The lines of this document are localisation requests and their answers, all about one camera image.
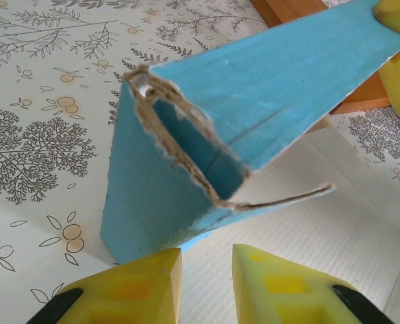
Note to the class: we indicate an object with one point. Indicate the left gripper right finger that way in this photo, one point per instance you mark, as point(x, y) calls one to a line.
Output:
point(280, 297)

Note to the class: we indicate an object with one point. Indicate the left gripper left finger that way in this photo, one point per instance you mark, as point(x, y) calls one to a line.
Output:
point(135, 297)

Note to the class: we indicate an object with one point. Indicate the blue paper box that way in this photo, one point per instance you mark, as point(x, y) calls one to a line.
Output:
point(253, 84)

